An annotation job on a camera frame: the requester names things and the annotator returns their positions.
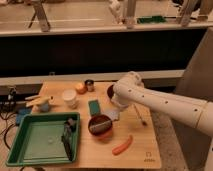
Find black tool in tray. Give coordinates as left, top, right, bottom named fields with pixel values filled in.
left=61, top=118, right=76, bottom=160

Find white paper cup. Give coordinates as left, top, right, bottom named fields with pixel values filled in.
left=62, top=89, right=77, bottom=109

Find blue box at table edge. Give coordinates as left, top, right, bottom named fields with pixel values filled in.
left=15, top=108, right=31, bottom=126

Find dark purple bowl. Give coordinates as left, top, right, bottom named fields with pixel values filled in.
left=107, top=85, right=114, bottom=100

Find green plastic tray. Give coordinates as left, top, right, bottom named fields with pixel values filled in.
left=6, top=112, right=80, bottom=167

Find grey blue towel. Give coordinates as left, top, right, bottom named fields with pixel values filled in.
left=104, top=109, right=120, bottom=121

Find green object on shelf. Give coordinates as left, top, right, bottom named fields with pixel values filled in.
left=137, top=15, right=166, bottom=24

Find small metal can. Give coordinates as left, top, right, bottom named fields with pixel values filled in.
left=85, top=79, right=94, bottom=92

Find green sponge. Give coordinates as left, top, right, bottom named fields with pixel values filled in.
left=88, top=100, right=101, bottom=116

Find orange fruit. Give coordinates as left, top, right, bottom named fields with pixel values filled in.
left=75, top=82, right=87, bottom=94

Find brush in red bowl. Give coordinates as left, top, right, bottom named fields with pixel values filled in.
left=89, top=121, right=112, bottom=134

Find black cables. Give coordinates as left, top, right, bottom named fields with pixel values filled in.
left=0, top=85, right=18, bottom=151

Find orange carrot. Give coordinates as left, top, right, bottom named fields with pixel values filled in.
left=112, top=135, right=133, bottom=155

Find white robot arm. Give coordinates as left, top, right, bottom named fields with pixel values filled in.
left=111, top=71, right=213, bottom=171

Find red bowl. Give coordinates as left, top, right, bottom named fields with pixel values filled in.
left=88, top=115, right=113, bottom=140

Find white figure on shelf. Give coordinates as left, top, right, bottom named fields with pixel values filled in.
left=109, top=0, right=122, bottom=23

